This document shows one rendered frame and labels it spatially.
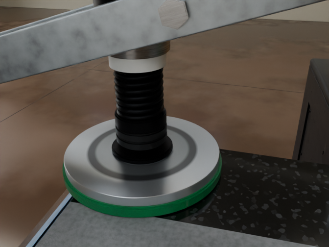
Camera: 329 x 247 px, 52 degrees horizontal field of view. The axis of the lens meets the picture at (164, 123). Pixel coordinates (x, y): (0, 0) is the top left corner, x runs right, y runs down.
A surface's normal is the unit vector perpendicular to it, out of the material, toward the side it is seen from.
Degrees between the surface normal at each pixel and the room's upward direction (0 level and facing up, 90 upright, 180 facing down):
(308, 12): 90
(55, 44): 90
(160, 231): 0
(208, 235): 0
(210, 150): 0
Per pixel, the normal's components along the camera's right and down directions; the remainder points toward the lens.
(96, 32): -0.18, 0.45
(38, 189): -0.02, -0.89
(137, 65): 0.11, 0.46
